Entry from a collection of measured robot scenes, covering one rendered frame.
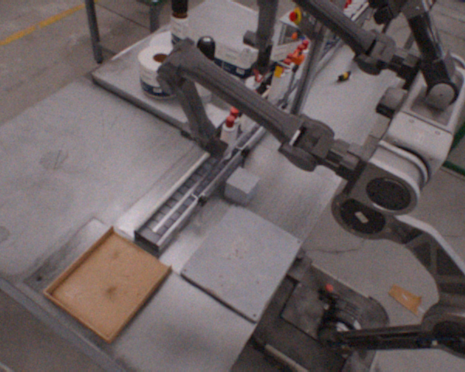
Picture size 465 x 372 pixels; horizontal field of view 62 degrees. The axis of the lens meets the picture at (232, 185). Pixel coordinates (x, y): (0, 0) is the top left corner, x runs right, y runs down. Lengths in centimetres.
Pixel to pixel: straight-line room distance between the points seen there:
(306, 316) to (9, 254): 130
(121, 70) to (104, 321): 120
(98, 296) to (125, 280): 9
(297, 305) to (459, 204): 168
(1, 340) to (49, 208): 93
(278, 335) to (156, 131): 110
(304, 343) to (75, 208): 118
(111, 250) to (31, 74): 242
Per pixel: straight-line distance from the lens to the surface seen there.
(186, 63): 92
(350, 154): 88
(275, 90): 187
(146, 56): 188
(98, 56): 361
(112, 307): 133
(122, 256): 140
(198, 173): 155
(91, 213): 152
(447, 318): 146
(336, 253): 256
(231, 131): 150
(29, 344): 226
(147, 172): 162
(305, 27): 164
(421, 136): 94
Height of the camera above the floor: 206
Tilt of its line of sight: 50 degrees down
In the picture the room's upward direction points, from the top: 11 degrees clockwise
